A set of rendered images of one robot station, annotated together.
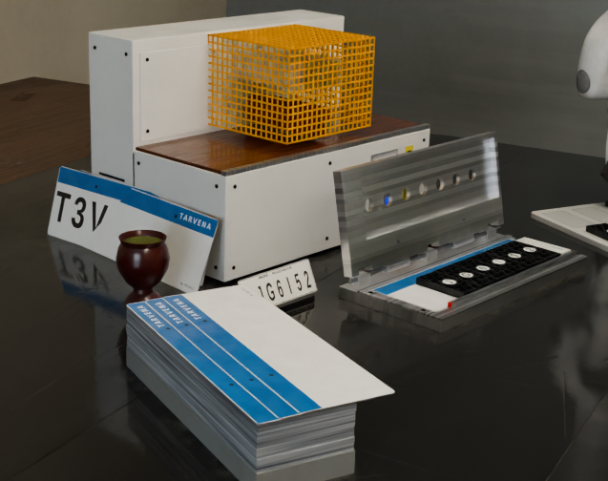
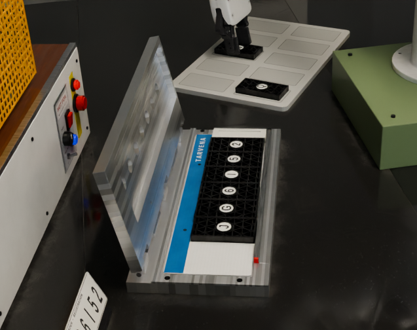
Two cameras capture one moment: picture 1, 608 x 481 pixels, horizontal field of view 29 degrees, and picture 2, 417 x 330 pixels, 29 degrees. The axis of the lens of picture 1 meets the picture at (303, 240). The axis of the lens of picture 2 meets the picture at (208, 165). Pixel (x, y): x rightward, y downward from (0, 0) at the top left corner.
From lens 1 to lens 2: 1.06 m
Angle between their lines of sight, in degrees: 33
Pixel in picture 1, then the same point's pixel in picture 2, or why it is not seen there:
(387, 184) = (125, 150)
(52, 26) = not seen: outside the picture
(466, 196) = (160, 113)
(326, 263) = (65, 243)
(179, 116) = not seen: outside the picture
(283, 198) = (12, 207)
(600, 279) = (305, 148)
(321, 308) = (129, 321)
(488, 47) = not seen: outside the picture
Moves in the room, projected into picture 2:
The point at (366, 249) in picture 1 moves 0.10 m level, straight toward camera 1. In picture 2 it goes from (140, 233) to (175, 269)
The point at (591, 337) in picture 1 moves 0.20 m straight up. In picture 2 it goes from (382, 233) to (390, 122)
